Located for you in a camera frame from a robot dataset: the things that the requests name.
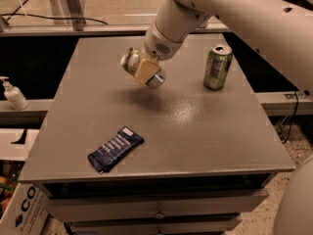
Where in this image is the white pump bottle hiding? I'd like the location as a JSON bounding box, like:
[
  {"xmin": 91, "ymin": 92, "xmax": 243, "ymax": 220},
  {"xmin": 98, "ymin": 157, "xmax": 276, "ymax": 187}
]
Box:
[{"xmin": 0, "ymin": 76, "xmax": 28, "ymax": 111}]

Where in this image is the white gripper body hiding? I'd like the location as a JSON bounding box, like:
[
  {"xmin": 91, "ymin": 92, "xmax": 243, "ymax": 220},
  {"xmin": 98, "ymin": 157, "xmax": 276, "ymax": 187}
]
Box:
[{"xmin": 144, "ymin": 22, "xmax": 184, "ymax": 61}]

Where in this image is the green soda can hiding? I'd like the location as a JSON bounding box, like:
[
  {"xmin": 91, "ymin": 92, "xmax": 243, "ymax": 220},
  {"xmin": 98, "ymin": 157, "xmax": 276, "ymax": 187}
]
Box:
[{"xmin": 203, "ymin": 44, "xmax": 233, "ymax": 90}]

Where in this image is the black cable on floor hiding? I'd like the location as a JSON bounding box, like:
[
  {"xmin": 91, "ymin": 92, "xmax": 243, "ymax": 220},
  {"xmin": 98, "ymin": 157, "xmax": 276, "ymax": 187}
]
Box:
[{"xmin": 0, "ymin": 13, "xmax": 109, "ymax": 25}]

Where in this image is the cabinet drawer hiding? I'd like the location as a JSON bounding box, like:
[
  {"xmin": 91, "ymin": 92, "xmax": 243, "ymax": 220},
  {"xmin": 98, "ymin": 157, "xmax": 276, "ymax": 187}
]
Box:
[
  {"xmin": 71, "ymin": 214, "xmax": 242, "ymax": 235},
  {"xmin": 45, "ymin": 189, "xmax": 268, "ymax": 222}
]

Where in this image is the grey drawer cabinet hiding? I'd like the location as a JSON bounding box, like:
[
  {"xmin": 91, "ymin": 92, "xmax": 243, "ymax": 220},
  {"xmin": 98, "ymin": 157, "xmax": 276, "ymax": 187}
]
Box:
[{"xmin": 18, "ymin": 33, "xmax": 296, "ymax": 235}]

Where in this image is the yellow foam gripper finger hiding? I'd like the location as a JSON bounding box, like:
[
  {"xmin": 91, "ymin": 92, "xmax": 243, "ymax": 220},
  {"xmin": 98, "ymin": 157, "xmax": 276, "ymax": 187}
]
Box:
[{"xmin": 134, "ymin": 59, "xmax": 159, "ymax": 85}]

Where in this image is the upper cabinet drawer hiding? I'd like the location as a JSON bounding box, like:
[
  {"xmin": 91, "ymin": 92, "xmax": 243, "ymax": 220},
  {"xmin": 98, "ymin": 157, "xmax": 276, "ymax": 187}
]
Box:
[{"xmin": 45, "ymin": 189, "xmax": 268, "ymax": 222}]

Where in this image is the white 7up can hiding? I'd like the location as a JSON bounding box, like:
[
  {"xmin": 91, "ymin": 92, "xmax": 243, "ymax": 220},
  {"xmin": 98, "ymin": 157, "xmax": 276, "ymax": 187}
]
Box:
[{"xmin": 120, "ymin": 48, "xmax": 166, "ymax": 89}]

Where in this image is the white cardboard box with letters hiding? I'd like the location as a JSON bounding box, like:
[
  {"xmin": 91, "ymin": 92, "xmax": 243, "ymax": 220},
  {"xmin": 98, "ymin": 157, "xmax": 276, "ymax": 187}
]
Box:
[{"xmin": 0, "ymin": 183, "xmax": 48, "ymax": 235}]

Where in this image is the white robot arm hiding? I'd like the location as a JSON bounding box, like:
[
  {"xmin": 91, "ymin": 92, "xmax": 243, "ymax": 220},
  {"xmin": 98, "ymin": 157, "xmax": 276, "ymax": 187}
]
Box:
[{"xmin": 144, "ymin": 0, "xmax": 313, "ymax": 235}]

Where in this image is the lower cabinet drawer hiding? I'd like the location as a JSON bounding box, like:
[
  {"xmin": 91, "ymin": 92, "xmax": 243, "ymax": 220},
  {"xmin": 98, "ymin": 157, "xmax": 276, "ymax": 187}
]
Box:
[{"xmin": 71, "ymin": 214, "xmax": 242, "ymax": 235}]

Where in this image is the dark blue snack bar wrapper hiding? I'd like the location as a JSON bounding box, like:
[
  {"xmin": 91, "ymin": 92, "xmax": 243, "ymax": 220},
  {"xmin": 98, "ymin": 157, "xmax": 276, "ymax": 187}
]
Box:
[{"xmin": 87, "ymin": 126, "xmax": 144, "ymax": 173}]

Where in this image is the metal railing bracket left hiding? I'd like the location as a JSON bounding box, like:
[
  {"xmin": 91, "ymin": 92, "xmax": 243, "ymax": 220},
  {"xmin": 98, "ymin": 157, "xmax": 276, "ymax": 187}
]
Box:
[{"xmin": 66, "ymin": 0, "xmax": 86, "ymax": 31}]

